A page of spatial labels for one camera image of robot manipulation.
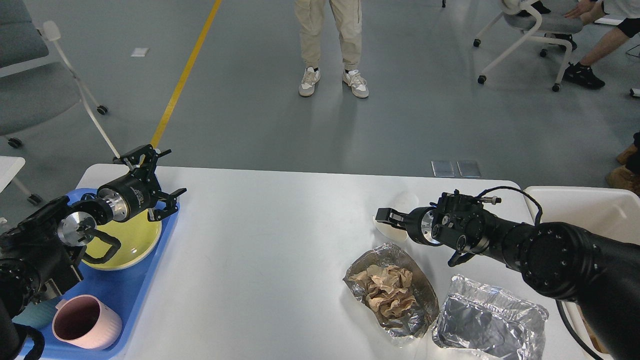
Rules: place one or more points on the beige plastic bin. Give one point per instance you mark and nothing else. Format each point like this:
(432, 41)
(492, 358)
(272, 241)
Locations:
(610, 213)

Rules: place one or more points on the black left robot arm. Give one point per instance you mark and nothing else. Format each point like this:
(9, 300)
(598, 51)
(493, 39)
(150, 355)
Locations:
(40, 257)

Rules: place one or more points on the teal yellow mug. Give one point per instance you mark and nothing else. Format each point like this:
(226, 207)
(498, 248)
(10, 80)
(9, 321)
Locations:
(39, 315)

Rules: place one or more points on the crumpled brown paper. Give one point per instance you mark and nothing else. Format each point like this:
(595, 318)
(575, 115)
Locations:
(387, 290)

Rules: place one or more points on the white side table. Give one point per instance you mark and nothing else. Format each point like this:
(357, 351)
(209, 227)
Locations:
(9, 168)

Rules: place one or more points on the foil tray with paper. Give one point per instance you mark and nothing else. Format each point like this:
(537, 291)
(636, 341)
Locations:
(421, 315)

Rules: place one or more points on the pink ribbed mug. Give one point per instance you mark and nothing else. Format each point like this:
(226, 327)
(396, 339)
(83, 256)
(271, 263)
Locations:
(86, 322)

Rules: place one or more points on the blue plastic tray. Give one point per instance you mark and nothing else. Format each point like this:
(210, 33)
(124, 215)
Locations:
(123, 291)

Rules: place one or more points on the yellow plastic plate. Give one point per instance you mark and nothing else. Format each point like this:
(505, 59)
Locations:
(138, 238)

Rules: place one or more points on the white paper cup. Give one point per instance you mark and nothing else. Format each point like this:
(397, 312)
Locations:
(403, 202)

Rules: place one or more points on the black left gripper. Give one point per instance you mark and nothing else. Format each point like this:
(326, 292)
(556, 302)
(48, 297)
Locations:
(128, 196)

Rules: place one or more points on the crumpled aluminium foil sheet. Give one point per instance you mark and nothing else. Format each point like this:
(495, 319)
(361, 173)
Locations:
(489, 320)

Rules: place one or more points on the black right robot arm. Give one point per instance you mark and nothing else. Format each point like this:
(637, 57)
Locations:
(556, 259)

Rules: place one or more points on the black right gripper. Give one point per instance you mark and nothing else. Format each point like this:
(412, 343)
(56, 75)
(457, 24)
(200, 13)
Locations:
(418, 223)

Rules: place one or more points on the white office chair right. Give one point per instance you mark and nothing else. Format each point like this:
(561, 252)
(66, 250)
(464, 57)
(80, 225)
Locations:
(535, 27)

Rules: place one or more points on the grey office chair left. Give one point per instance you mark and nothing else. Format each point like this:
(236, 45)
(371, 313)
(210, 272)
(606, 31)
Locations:
(38, 94)

